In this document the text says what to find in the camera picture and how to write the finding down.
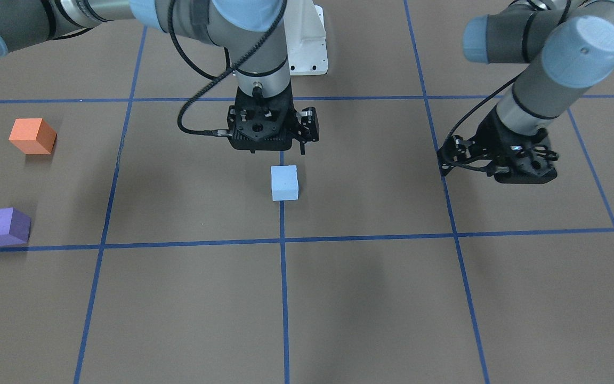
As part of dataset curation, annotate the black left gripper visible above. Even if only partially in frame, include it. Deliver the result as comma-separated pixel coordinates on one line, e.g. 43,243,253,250
437,107,560,185

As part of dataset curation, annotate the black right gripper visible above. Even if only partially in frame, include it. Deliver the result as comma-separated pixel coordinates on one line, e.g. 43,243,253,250
225,85,320,156

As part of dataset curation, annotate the light blue foam block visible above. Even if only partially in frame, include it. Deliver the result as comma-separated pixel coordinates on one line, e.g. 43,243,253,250
270,165,300,202

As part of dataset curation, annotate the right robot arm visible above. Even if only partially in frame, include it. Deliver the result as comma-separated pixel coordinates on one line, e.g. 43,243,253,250
0,1,320,153

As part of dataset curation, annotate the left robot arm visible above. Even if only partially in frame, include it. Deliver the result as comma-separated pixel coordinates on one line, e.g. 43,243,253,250
437,1,614,185

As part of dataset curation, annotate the orange foam block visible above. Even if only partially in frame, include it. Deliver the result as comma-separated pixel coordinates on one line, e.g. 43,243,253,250
8,118,58,155

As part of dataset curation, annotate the purple foam block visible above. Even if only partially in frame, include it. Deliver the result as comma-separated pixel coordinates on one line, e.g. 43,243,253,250
0,207,31,246

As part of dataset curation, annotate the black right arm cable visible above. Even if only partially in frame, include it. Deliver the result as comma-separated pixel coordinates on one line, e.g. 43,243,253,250
177,0,289,137

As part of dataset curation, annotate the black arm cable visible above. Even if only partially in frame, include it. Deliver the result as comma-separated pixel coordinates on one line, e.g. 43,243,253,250
177,0,289,137
437,0,574,174

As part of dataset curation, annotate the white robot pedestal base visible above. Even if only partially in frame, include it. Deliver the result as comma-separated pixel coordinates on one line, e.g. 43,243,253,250
284,1,329,76

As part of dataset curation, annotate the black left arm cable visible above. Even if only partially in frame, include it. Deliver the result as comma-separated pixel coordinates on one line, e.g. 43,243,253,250
437,0,574,174

